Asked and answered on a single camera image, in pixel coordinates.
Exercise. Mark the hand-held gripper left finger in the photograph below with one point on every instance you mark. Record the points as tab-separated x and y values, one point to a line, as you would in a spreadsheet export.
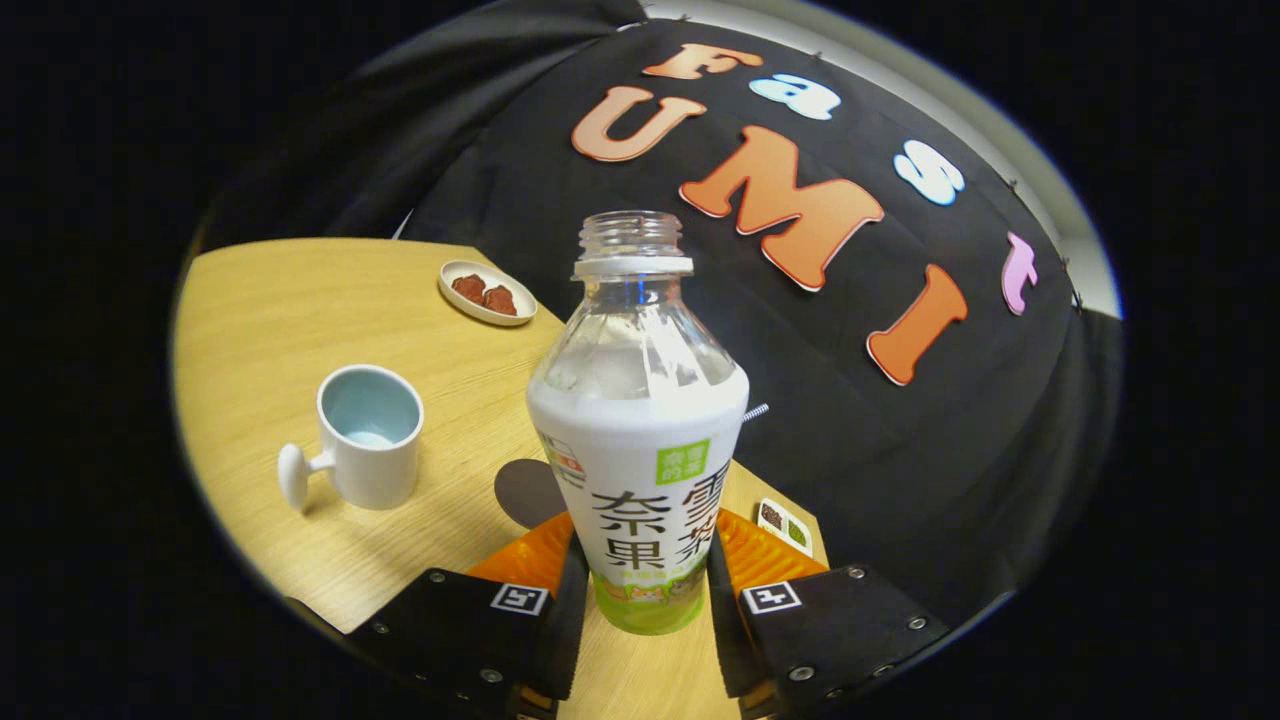
470	630

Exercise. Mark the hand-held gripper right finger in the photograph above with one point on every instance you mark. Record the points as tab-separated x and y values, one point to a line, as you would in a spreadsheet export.
830	630

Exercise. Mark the dark brown round coaster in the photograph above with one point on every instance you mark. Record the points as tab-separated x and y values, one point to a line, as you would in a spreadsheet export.
525	492

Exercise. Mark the clear juice bottle white label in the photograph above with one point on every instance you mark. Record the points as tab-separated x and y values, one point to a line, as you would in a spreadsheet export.
640	470

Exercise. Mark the white divided dish with seeds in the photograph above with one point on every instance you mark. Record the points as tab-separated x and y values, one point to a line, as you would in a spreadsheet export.
785	525

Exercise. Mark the black backdrop cloth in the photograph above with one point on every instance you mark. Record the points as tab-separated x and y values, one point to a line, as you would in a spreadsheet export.
900	450

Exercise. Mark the small white dish red snacks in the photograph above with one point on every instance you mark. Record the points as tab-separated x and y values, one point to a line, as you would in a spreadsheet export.
487	295

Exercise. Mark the wooden table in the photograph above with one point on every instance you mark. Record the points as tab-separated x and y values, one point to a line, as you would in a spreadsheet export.
300	310

